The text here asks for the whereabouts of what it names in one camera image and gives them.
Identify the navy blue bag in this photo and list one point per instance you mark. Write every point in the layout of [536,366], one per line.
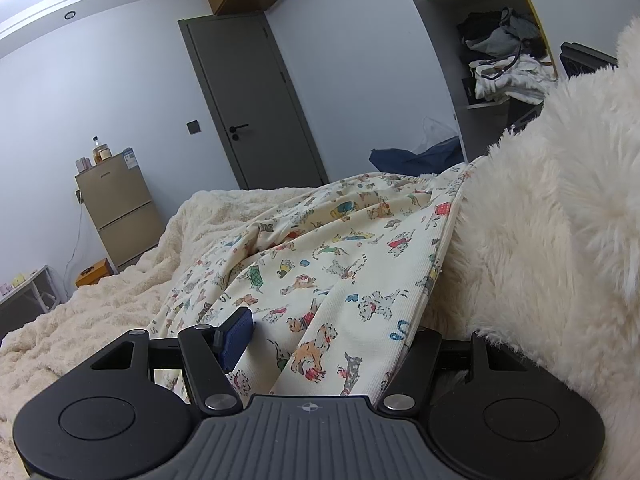
[400,160]

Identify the white clothes pile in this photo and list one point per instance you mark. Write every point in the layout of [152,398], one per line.
[515,77]

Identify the black rectangular object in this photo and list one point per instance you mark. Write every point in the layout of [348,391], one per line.
[585,60]

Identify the grey folding table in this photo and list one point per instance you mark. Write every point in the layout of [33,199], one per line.
[25,287]

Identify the yellow tissue box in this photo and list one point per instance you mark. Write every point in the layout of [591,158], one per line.
[18,280]

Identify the white shelf unit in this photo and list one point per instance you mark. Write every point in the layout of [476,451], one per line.
[440,60]

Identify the glass jar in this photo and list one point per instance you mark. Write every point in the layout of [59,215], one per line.
[101,154]

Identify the recessed ceiling spotlight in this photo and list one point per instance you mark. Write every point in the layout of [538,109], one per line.
[70,14]

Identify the clear plastic bag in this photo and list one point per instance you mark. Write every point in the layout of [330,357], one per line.
[440,132]

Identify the dog print cream garment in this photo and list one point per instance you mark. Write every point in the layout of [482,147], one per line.
[340,270]

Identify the pink box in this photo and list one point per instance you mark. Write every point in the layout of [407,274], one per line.
[82,163]

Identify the dark clothes pile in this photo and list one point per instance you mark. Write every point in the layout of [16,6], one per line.
[500,35]

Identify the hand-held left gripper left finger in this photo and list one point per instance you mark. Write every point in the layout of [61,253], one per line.
[235,337]

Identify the cream fluffy blanket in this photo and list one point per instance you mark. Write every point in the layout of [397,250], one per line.
[550,210]

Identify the grey door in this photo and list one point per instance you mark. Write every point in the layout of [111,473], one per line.
[250,100]

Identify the orange box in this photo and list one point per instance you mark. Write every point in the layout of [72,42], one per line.
[94,274]

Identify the black wall switch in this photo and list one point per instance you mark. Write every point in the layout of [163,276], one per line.
[193,127]

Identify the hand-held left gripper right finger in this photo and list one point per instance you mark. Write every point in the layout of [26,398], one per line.
[417,360]

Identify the beige refrigerator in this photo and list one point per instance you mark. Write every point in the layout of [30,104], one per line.
[120,210]

